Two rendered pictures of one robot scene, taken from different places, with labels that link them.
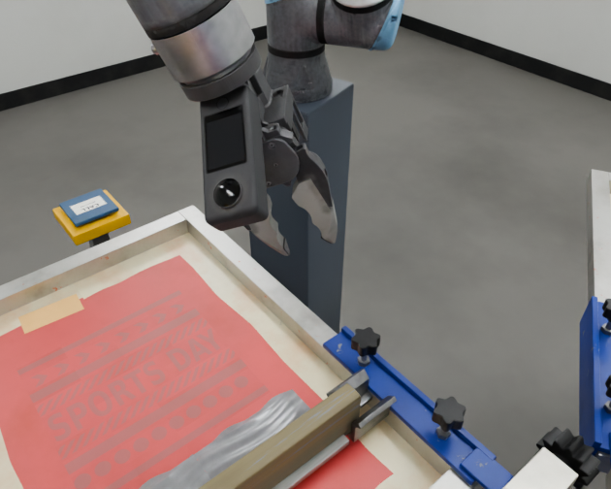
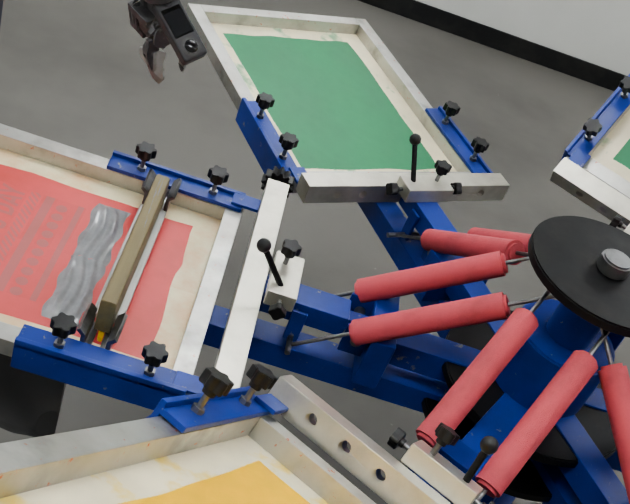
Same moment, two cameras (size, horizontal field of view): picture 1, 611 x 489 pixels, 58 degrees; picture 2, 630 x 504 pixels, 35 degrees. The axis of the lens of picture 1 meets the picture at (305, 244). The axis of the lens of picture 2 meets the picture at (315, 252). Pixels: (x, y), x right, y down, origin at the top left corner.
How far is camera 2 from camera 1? 147 cm
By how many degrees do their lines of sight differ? 45
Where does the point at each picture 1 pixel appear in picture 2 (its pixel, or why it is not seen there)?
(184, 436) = (56, 248)
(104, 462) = (18, 277)
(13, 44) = not seen: outside the picture
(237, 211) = (199, 53)
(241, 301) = (7, 158)
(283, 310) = (57, 153)
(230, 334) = (22, 182)
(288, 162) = not seen: hidden behind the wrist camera
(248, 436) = (98, 233)
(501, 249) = (45, 104)
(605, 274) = (239, 82)
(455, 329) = not seen: hidden behind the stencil
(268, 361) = (67, 192)
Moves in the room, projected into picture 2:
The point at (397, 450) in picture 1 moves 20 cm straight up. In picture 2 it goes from (186, 215) to (208, 140)
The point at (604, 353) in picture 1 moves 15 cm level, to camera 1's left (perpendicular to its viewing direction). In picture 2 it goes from (265, 129) to (218, 142)
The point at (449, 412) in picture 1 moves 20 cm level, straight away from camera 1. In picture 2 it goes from (220, 172) to (197, 117)
